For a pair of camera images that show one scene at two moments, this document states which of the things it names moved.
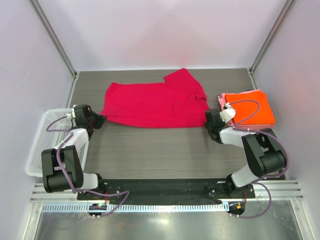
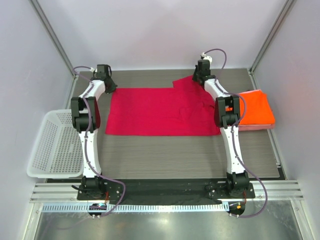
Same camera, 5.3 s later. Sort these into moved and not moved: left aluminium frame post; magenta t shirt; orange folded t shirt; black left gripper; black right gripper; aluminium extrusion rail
Moved: black left gripper; black right gripper; magenta t shirt
Not moved: left aluminium frame post; orange folded t shirt; aluminium extrusion rail
